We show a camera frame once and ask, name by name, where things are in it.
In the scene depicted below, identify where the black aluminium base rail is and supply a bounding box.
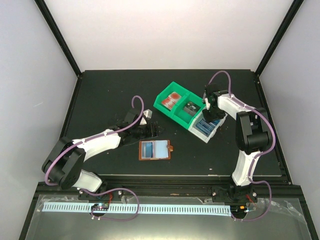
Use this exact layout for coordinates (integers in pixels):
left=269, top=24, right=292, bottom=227
left=36, top=176, right=305, bottom=205

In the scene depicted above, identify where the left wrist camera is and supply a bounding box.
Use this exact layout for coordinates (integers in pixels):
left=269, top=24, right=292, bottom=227
left=139, top=109, right=153, bottom=126

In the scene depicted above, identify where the red card stack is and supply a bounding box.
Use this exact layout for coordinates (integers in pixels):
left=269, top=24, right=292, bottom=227
left=161, top=91, right=182, bottom=111

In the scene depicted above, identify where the blue card stack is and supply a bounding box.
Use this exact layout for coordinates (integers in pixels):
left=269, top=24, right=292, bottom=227
left=195, top=118, right=220, bottom=136

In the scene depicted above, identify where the left black frame post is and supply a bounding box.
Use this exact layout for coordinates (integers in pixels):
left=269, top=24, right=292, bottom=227
left=34, top=0, right=82, bottom=78

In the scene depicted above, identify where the black frame post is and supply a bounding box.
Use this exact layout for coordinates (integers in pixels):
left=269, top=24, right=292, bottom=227
left=34, top=0, right=82, bottom=78
left=255, top=0, right=304, bottom=77

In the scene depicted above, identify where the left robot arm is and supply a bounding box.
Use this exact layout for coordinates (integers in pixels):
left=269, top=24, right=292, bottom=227
left=41, top=108, right=159, bottom=200

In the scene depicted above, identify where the blue credit card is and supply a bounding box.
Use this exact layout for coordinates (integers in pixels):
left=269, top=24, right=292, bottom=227
left=141, top=141, right=154, bottom=159

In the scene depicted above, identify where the black card stack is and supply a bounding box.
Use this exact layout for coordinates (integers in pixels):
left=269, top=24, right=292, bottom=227
left=183, top=101, right=200, bottom=116

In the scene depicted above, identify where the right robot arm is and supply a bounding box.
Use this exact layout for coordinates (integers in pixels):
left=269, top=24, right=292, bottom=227
left=202, top=83, right=275, bottom=203

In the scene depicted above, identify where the right circuit board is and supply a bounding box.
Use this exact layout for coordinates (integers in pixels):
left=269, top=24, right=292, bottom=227
left=235, top=205, right=256, bottom=213

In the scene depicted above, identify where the green bin with red cards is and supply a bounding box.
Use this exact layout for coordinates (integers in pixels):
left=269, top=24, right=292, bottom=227
left=153, top=81, right=191, bottom=118

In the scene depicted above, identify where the left circuit board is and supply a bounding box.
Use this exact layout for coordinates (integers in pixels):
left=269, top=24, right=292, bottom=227
left=90, top=203, right=110, bottom=212

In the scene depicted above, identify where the green bin with black cards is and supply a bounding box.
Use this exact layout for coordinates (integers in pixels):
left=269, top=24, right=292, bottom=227
left=172, top=92, right=205, bottom=130

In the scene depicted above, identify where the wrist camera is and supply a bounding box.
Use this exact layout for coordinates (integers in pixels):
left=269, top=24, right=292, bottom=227
left=139, top=109, right=153, bottom=126
left=202, top=93, right=212, bottom=110

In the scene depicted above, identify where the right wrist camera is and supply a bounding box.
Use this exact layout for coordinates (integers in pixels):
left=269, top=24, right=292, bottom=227
left=202, top=93, right=212, bottom=110

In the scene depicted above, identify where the white bin with blue cards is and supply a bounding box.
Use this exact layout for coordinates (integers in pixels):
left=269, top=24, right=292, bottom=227
left=187, top=112, right=228, bottom=143

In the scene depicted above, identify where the right black frame post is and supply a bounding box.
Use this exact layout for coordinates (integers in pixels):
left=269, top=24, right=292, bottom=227
left=255, top=0, right=304, bottom=77

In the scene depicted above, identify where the circuit board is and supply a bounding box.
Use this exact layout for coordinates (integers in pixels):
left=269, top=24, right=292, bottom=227
left=90, top=203, right=110, bottom=212
left=235, top=205, right=256, bottom=213

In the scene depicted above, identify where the brown leather card holder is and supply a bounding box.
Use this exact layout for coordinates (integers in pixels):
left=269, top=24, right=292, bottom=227
left=138, top=140, right=174, bottom=161

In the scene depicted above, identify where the white slotted cable duct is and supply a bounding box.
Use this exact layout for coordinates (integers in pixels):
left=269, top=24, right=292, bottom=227
left=42, top=202, right=231, bottom=217

